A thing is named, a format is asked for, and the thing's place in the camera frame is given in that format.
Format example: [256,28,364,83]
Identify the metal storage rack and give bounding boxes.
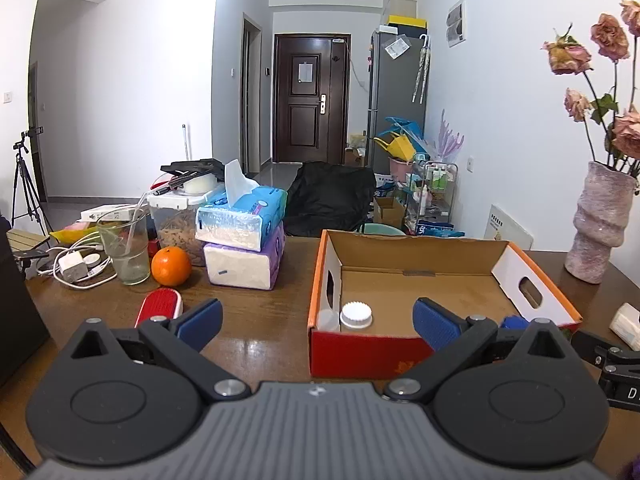
[404,160,459,234]

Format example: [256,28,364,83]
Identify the white power adapter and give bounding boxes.
[58,251,91,281]

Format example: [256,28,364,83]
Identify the black camera tripod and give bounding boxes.
[11,129,52,234]

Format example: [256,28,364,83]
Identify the red cardboard box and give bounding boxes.
[307,229,584,380]

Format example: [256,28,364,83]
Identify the clear food container white lid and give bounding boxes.
[146,183,226,267]

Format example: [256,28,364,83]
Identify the white board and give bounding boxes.
[484,204,534,250]

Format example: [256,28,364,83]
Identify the wooden folding stool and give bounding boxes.
[6,228,51,257]

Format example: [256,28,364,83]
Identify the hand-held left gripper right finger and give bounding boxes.
[384,297,582,405]

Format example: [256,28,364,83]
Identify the orange fruit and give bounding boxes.
[151,246,193,287]

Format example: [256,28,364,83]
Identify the small brown cardboard box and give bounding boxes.
[372,196,407,229]

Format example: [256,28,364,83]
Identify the black bag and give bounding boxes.
[282,161,377,238]

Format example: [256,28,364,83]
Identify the white charging cable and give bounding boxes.
[37,231,119,290]

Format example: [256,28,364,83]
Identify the pink textured vase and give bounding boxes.
[564,161,639,285]

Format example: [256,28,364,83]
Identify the white ribbed-cap bottle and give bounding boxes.
[316,301,374,333]

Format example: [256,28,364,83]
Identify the blue plastic hangers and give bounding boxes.
[385,116,427,144]

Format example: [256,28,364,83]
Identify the white round tub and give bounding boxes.
[180,175,221,196]

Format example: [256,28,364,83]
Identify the yellow and black box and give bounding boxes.
[387,14,429,34]

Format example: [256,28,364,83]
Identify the yellow plate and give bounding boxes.
[50,225,101,245]

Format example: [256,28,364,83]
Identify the white wall panel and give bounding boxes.
[445,0,468,49]

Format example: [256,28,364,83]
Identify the clear drinking glass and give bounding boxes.
[96,208,152,286]

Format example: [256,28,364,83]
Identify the dried pink rose bouquet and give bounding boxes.
[540,0,640,179]

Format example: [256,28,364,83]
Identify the white tissue packet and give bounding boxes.
[609,302,640,352]

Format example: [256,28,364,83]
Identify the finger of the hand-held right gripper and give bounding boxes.
[501,315,640,408]

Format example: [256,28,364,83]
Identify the pink basket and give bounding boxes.
[389,156,416,184]

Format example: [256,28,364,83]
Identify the blue tissue pack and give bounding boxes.
[194,159,288,253]

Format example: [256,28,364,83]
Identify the white drinking straw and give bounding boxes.
[121,191,151,261]

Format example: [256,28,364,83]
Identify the dark brown entrance door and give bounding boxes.
[273,33,352,165]

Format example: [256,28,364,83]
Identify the black monitor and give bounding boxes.
[0,217,51,387]

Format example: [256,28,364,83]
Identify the red and white lint brush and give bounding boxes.
[135,287,183,329]

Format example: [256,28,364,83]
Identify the white folded umbrella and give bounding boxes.
[412,34,432,105]

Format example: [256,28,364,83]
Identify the purple tissue pack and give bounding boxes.
[202,221,287,291]

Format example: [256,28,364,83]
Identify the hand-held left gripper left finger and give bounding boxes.
[64,298,252,404]

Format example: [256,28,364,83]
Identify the grey refrigerator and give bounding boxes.
[366,30,431,171]

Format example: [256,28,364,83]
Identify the flat white box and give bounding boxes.
[80,204,146,224]

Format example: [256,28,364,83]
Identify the purple feather decoration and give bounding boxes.
[436,109,466,164]

